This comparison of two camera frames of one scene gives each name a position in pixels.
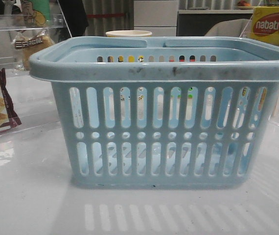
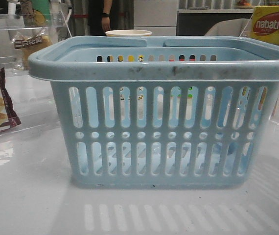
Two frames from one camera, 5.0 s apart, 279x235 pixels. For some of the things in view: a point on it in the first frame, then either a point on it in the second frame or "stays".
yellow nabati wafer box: (275, 24) stays
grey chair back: (236, 28) stays
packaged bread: (26, 44) stays
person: (74, 15) → (103, 15)
